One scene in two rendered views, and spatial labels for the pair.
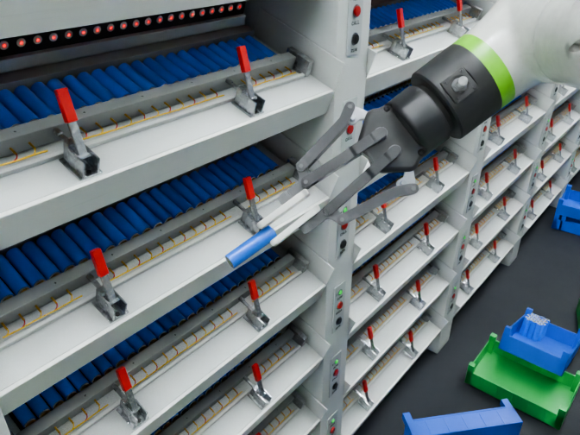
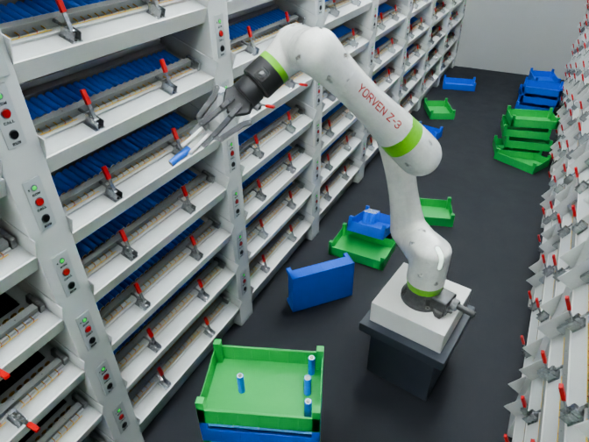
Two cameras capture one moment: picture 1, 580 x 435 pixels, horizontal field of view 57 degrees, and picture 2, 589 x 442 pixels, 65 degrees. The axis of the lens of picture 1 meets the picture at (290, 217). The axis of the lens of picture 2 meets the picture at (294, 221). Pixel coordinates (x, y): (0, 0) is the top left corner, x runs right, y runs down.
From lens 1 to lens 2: 0.60 m
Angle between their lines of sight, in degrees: 11
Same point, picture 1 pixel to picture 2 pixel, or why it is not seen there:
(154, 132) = (124, 107)
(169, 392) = (146, 244)
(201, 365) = (161, 231)
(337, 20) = (210, 39)
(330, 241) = (224, 162)
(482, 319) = (340, 217)
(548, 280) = (382, 188)
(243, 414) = (188, 264)
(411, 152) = (246, 105)
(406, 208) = (273, 144)
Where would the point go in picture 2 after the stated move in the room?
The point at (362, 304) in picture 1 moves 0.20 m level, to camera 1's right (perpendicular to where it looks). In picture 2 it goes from (252, 203) to (301, 198)
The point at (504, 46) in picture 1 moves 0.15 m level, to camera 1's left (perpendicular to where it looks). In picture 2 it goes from (279, 55) to (216, 60)
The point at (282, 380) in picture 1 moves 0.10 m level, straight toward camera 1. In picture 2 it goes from (209, 246) to (210, 263)
